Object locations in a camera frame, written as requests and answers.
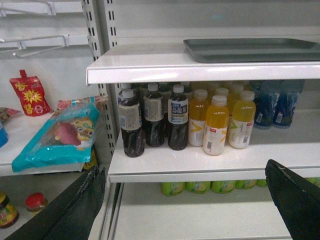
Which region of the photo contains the teal snack bag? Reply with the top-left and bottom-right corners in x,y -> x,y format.
11,95 -> 109,173

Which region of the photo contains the red spouted sauce pouch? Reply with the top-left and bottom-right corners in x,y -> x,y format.
9,69 -> 51,117

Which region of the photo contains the yellow juice bottle front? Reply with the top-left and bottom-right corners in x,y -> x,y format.
202,95 -> 229,156

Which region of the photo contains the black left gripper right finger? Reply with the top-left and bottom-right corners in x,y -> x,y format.
265,159 -> 320,240

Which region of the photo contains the dark oolong tea bottle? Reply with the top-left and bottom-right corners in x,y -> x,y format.
168,84 -> 189,151

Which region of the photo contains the dark tea bottle middle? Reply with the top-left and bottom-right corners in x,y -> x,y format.
143,82 -> 165,147

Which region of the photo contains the white perforated shelf upright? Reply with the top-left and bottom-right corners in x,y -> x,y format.
81,0 -> 117,152

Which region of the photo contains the yellow juice bottle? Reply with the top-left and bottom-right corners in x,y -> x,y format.
202,95 -> 229,156
187,89 -> 210,147
228,90 -> 256,149

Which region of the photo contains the yellow juice bottle left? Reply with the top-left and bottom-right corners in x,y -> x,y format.
187,89 -> 210,147

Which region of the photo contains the blue drink bottle left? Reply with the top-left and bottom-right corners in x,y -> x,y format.
254,80 -> 281,130

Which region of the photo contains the grey rectangular serving tray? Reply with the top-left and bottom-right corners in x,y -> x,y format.
183,38 -> 320,64

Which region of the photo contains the dark tea bottle front left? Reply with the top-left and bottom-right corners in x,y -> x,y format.
118,89 -> 144,158

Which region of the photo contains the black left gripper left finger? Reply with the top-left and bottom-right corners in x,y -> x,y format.
6,166 -> 106,240

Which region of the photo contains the red lid sauce jar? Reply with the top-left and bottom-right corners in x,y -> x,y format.
24,192 -> 49,217

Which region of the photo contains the yellow juice bottle right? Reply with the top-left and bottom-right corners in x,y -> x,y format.
228,90 -> 256,149

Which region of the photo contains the white upper shelf board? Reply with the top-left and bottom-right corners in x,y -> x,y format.
86,43 -> 320,85

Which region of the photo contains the yellow label sauce jar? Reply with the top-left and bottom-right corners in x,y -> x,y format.
0,191 -> 19,229

